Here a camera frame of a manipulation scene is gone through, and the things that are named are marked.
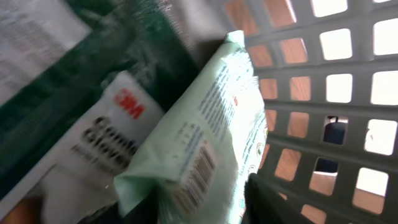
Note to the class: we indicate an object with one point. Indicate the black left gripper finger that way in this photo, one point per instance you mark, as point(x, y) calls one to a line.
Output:
point(266, 206)

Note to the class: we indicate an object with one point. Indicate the mint green wipes pack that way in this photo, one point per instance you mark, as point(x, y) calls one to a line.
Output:
point(201, 153)

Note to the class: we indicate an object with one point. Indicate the green 3M glove package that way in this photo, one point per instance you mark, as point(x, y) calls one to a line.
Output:
point(83, 83)

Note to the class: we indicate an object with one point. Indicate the grey plastic mesh basket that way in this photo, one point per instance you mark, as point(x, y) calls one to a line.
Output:
point(327, 72)

